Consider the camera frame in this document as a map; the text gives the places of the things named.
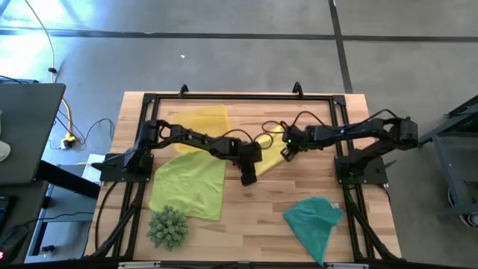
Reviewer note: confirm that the black desk support beam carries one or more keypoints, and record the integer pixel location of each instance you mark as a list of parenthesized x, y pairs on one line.
[(67, 181)]

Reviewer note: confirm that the yellow translucent plastic basket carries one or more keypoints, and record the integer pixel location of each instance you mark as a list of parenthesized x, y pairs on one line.
[(201, 119)]

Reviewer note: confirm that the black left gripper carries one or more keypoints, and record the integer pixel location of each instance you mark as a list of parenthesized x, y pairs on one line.
[(249, 153)]

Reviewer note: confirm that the yellow microfiber towel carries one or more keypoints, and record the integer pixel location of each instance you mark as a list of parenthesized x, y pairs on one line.
[(270, 157)]

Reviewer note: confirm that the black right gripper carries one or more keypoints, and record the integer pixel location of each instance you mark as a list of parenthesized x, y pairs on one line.
[(298, 136)]

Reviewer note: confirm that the silver metal bracket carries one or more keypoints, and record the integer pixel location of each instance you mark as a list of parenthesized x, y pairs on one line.
[(138, 265), (347, 265)]

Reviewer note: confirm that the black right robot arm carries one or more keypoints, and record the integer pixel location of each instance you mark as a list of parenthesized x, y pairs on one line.
[(358, 130)]

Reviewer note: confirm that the white computer mouse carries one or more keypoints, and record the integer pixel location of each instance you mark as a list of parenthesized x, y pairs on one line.
[(3, 151)]

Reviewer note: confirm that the yellow black power plug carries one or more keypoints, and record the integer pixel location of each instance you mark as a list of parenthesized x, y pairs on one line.
[(69, 141)]

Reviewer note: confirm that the grey lower shelf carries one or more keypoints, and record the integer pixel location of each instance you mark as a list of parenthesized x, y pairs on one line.
[(71, 209)]

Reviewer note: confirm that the dark grey desk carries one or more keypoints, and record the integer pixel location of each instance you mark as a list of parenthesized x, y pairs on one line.
[(30, 130)]

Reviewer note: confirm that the green artificial plant ball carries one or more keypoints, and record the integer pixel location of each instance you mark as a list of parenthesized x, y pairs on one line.
[(168, 228)]

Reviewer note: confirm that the blue grey metal cart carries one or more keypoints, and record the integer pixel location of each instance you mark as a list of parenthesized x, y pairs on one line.
[(448, 172)]

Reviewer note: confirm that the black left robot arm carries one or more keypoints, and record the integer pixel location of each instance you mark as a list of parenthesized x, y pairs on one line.
[(194, 140)]

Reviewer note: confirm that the black aluminium table frame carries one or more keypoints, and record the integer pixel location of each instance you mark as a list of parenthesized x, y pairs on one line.
[(242, 96)]

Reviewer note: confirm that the green microfiber towel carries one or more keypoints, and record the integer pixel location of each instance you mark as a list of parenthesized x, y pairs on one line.
[(190, 183)]

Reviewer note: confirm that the teal microfiber towel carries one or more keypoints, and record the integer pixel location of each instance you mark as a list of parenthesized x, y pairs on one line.
[(313, 224)]

